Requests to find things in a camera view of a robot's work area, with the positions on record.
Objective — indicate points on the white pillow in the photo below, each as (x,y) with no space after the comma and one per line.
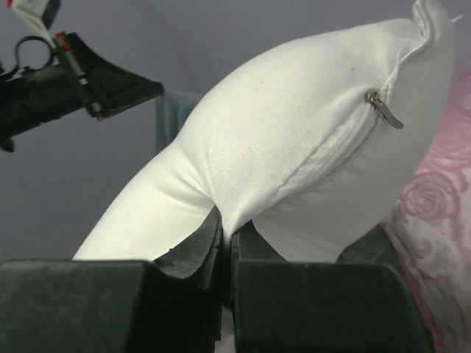
(288,142)

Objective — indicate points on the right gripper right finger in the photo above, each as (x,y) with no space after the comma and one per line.
(280,306)

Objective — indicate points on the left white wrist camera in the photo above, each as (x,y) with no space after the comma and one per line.
(39,15)

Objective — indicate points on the pink rose satin pillow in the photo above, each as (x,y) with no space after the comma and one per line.
(430,228)

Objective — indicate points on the green beige patchwork pillowcase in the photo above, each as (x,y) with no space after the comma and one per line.
(172,110)

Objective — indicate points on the metal zipper pull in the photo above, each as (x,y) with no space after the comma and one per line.
(373,97)

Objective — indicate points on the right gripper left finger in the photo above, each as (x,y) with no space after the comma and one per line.
(172,304)

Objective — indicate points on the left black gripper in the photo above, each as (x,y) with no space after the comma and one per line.
(31,97)

